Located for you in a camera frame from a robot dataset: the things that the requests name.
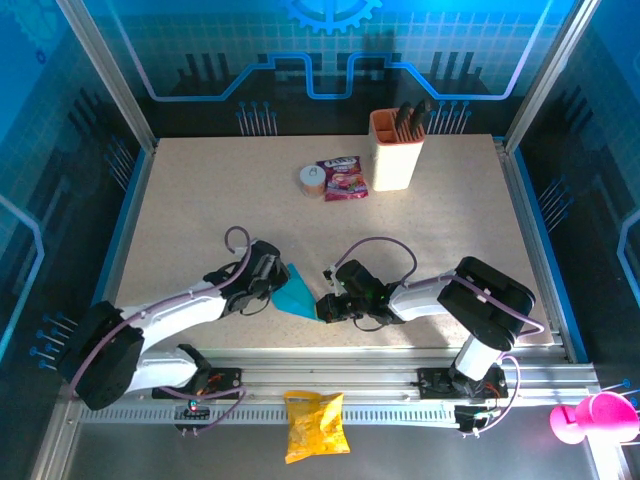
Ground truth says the blue cloth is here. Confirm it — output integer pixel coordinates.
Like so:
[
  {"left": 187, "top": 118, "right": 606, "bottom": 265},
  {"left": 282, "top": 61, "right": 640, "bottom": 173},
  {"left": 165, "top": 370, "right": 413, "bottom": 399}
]
[{"left": 272, "top": 262, "right": 321, "bottom": 321}]

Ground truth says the orange can with white lid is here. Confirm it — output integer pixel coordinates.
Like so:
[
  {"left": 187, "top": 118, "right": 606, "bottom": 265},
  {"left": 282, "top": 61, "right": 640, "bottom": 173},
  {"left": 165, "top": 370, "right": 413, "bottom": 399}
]
[{"left": 298, "top": 164, "right": 329, "bottom": 200}]

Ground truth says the purple snack bag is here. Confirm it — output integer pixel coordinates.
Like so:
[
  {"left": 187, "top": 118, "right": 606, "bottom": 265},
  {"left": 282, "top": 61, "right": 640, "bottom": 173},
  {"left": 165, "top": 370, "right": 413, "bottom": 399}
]
[{"left": 316, "top": 154, "right": 370, "bottom": 203}]

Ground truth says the yellow chips bag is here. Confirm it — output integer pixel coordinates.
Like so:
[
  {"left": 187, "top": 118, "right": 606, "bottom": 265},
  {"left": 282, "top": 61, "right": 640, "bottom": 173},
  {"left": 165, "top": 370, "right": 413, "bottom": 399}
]
[{"left": 283, "top": 390, "right": 351, "bottom": 465}]

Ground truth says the small black controller board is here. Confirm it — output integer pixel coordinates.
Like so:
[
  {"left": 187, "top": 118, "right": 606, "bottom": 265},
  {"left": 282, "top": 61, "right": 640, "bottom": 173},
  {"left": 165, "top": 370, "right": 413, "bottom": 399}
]
[
  {"left": 172, "top": 402, "right": 212, "bottom": 436},
  {"left": 453, "top": 403, "right": 501, "bottom": 439}
]

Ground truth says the cream knife block orange top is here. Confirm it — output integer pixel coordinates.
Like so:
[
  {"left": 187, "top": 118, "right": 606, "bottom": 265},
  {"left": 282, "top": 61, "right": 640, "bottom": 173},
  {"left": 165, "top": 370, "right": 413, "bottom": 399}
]
[{"left": 369, "top": 109, "right": 427, "bottom": 193}]

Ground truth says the pink plastic cup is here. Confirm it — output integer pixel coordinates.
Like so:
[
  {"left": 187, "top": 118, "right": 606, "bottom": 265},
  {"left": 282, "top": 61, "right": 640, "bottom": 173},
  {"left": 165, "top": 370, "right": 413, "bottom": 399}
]
[{"left": 549, "top": 392, "right": 640, "bottom": 445}]

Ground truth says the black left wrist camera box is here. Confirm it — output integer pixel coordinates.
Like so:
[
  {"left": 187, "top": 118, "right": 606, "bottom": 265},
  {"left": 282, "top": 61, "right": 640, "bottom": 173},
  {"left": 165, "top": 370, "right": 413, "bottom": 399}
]
[{"left": 248, "top": 241, "right": 284, "bottom": 282}]

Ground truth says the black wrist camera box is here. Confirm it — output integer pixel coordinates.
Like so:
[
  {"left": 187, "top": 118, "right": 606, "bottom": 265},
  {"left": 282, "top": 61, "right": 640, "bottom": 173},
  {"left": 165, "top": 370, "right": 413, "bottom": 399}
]
[
  {"left": 322, "top": 259, "right": 384, "bottom": 301},
  {"left": 248, "top": 241, "right": 284, "bottom": 282}
]

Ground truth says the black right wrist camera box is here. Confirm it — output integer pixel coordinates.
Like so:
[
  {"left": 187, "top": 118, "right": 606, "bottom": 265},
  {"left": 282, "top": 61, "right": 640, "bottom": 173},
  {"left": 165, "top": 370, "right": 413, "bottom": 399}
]
[{"left": 322, "top": 259, "right": 384, "bottom": 301}]

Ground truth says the aluminium mounting rail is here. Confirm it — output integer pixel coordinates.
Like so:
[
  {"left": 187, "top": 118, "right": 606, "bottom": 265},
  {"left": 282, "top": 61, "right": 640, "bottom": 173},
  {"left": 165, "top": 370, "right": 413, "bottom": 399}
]
[{"left": 64, "top": 347, "right": 601, "bottom": 401}]

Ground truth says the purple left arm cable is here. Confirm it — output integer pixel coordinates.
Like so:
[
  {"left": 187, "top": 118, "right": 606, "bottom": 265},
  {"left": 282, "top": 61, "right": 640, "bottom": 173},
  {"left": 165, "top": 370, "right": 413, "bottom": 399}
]
[{"left": 68, "top": 226, "right": 254, "bottom": 434}]

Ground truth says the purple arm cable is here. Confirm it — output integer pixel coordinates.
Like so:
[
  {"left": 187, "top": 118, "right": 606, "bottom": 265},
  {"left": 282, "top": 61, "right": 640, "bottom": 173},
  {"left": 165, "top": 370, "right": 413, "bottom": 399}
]
[
  {"left": 68, "top": 226, "right": 254, "bottom": 434},
  {"left": 332, "top": 236, "right": 546, "bottom": 432}
]

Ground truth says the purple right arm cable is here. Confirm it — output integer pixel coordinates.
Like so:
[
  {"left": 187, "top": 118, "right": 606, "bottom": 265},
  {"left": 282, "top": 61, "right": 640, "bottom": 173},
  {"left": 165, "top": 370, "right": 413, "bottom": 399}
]
[{"left": 332, "top": 236, "right": 546, "bottom": 432}]

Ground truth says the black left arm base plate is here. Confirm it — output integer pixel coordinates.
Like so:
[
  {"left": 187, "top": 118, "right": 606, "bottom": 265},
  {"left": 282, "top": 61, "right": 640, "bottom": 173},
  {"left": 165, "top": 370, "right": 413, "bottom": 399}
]
[{"left": 151, "top": 368, "right": 242, "bottom": 401}]

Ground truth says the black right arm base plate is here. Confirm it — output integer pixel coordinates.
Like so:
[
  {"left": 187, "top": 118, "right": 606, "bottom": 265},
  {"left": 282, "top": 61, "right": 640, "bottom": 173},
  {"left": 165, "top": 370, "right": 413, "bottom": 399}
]
[{"left": 417, "top": 367, "right": 509, "bottom": 400}]

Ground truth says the slotted grey cable duct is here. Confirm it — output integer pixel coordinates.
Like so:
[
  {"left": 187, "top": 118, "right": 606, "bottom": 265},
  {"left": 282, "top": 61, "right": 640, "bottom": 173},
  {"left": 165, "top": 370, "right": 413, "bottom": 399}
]
[{"left": 77, "top": 403, "right": 464, "bottom": 427}]

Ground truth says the aluminium side rail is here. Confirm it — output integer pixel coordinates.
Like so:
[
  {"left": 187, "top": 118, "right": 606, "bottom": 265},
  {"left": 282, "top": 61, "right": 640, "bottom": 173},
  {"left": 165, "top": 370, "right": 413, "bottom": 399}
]
[
  {"left": 493, "top": 135, "right": 576, "bottom": 362},
  {"left": 82, "top": 144, "right": 159, "bottom": 364}
]

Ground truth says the black knife handle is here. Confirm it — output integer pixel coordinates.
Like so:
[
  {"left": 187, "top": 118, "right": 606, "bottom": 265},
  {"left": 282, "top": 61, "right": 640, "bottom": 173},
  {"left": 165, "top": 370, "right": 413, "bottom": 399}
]
[
  {"left": 409, "top": 98, "right": 434, "bottom": 139},
  {"left": 394, "top": 102, "right": 414, "bottom": 144}
]

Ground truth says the aluminium frame post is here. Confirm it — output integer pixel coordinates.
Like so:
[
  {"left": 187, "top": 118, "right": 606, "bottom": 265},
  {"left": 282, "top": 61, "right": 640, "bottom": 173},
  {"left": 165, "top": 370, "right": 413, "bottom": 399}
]
[
  {"left": 503, "top": 0, "right": 601, "bottom": 151},
  {"left": 57, "top": 0, "right": 160, "bottom": 152}
]

